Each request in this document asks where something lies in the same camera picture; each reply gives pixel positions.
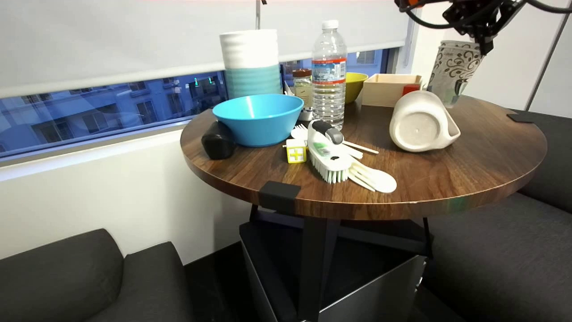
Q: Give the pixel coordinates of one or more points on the yellow-green bowl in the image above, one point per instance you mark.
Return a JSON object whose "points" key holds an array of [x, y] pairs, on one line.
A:
{"points": [[354, 85]]}

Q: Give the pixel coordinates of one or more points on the black rounded object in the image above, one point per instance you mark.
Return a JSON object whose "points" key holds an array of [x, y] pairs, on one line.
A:
{"points": [[217, 141]]}

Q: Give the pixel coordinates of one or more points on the red block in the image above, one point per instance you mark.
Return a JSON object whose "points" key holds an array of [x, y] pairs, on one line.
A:
{"points": [[410, 89]]}

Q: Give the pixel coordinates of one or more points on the white plastic spoon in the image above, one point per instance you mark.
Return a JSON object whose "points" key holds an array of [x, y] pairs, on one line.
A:
{"points": [[382, 181]]}

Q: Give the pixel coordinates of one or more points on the blue plastic bowl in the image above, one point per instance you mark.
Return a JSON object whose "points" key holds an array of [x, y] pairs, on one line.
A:
{"points": [[257, 123]]}

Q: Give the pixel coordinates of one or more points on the grey sofa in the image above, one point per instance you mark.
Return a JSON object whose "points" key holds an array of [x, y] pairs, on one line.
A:
{"points": [[514, 250], [80, 281]]}

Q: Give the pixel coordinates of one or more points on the white and teal ribbed canister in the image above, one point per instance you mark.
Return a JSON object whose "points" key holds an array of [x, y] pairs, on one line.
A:
{"points": [[250, 62]]}

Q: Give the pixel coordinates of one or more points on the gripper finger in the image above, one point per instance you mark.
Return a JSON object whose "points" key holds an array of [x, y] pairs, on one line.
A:
{"points": [[486, 42], [458, 18]]}

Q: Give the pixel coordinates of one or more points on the black table edge clip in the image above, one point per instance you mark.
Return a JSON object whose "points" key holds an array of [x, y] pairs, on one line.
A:
{"points": [[279, 197], [520, 117]]}

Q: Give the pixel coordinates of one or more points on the small metal cup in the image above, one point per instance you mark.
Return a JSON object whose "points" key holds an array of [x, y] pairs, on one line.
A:
{"points": [[305, 115]]}

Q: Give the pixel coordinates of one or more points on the window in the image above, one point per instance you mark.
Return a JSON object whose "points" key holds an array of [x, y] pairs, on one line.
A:
{"points": [[111, 109]]}

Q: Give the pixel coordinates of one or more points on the white ceramic pitcher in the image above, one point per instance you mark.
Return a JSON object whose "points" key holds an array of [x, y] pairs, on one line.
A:
{"points": [[418, 123]]}

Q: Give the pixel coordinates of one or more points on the wooden stir stick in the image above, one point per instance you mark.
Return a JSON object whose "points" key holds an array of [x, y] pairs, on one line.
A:
{"points": [[364, 148]]}

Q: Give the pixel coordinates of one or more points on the patterned paper cup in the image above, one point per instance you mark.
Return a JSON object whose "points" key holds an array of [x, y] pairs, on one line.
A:
{"points": [[453, 71]]}

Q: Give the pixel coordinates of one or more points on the yellow and white cube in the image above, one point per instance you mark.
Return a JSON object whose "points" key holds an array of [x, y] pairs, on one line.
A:
{"points": [[296, 153]]}

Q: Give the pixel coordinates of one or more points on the light wooden box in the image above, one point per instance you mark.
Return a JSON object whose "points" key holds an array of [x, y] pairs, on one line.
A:
{"points": [[380, 94]]}

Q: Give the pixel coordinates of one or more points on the white roller blind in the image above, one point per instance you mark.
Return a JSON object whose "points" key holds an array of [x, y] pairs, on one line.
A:
{"points": [[134, 40]]}

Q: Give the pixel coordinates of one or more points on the spice jar with brown lid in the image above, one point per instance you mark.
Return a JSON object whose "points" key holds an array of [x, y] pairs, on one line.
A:
{"points": [[303, 87]]}

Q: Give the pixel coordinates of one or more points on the white plastic fork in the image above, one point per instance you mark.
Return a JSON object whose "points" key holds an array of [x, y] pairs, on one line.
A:
{"points": [[361, 181], [298, 133]]}

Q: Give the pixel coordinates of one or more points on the clear plastic water bottle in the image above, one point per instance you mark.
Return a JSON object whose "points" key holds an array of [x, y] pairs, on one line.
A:
{"points": [[329, 85]]}

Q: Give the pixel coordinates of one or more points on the blind pull rod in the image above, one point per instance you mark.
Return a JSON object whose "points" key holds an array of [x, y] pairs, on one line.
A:
{"points": [[258, 15]]}

